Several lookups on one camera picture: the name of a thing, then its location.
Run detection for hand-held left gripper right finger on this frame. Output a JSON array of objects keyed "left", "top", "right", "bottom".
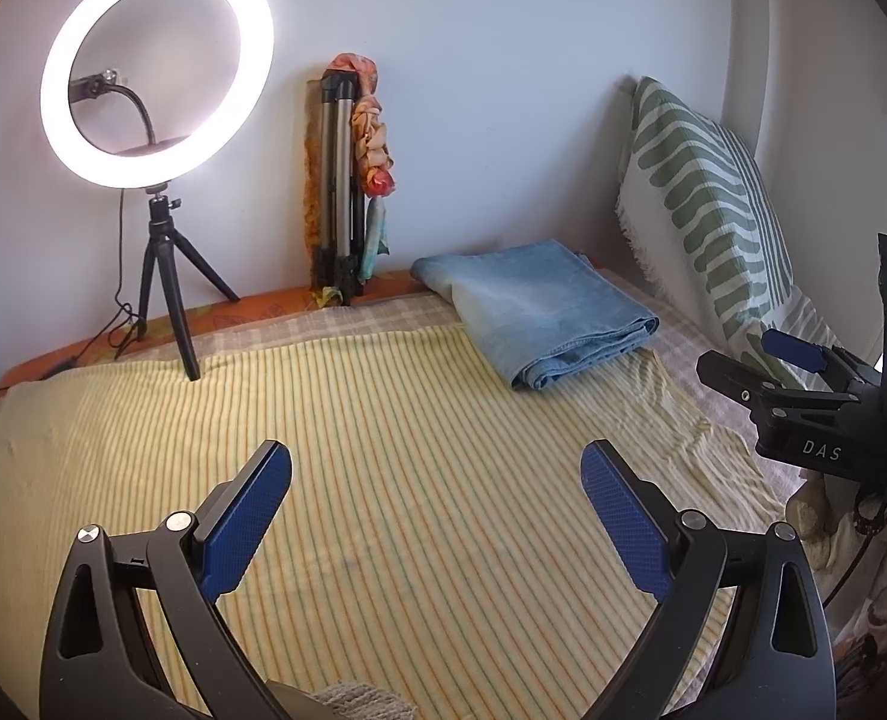
[{"left": 579, "top": 439, "right": 838, "bottom": 720}]

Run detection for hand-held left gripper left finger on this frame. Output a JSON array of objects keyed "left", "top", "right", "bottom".
[{"left": 38, "top": 439, "right": 294, "bottom": 720}]

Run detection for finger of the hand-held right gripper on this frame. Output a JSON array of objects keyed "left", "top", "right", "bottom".
[
  {"left": 696, "top": 350, "right": 864, "bottom": 410},
  {"left": 762, "top": 326, "right": 853, "bottom": 376}
]

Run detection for blue denim pants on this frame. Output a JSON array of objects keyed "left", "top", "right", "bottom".
[{"left": 411, "top": 240, "right": 662, "bottom": 391}]

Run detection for person's right hand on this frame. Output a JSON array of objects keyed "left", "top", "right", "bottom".
[{"left": 784, "top": 476, "right": 860, "bottom": 542}]

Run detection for green patterned white pillow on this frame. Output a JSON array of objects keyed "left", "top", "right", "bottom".
[{"left": 614, "top": 75, "right": 856, "bottom": 391}]

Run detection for light printed cloth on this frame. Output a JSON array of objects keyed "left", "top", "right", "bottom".
[{"left": 810, "top": 517, "right": 887, "bottom": 720}]

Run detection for beige knit cloth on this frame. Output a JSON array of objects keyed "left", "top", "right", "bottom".
[{"left": 315, "top": 701, "right": 422, "bottom": 720}]

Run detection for small black tripod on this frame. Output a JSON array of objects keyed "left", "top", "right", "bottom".
[{"left": 113, "top": 186, "right": 242, "bottom": 382}]

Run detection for black gooseneck phone holder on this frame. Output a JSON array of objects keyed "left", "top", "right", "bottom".
[{"left": 68, "top": 69, "right": 190, "bottom": 158}]

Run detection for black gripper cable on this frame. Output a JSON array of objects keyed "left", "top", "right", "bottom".
[{"left": 822, "top": 495, "right": 887, "bottom": 608}]

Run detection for black ring light cable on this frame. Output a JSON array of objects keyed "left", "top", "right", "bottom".
[{"left": 0, "top": 191, "right": 148, "bottom": 391}]

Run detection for white ring light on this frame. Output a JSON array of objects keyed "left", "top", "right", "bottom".
[{"left": 38, "top": 0, "right": 275, "bottom": 188}]

